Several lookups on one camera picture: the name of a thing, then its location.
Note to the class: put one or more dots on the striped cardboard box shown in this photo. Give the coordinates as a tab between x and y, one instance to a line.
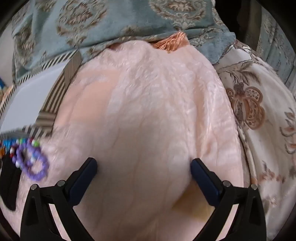
25	109

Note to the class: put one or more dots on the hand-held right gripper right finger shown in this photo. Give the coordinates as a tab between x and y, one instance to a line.
205	185

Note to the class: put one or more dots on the black oval case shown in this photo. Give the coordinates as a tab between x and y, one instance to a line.
9	185

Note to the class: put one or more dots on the blue damask cushion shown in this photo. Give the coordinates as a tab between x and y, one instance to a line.
104	20

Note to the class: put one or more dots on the cream floral pillow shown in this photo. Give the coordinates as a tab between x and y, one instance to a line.
266	143

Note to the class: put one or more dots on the pink crinkled blanket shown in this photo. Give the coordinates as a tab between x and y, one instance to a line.
150	115

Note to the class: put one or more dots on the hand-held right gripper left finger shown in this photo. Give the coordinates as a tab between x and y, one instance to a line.
83	183

